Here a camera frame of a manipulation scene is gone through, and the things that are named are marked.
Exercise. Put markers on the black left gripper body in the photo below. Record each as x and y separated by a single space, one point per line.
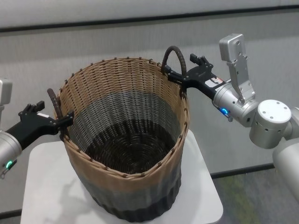
32 126

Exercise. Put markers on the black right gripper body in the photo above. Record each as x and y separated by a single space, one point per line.
201 77

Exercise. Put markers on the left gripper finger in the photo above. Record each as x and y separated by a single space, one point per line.
32 107
64 121

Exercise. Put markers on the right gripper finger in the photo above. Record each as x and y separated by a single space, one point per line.
175 77
199 61

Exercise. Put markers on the tan and grey woven basket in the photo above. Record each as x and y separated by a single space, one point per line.
116 186

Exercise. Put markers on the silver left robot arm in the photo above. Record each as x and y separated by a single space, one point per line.
7 149

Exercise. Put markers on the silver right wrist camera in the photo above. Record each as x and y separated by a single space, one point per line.
233 46

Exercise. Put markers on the black wall trim strip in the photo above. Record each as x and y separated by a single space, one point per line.
149 19

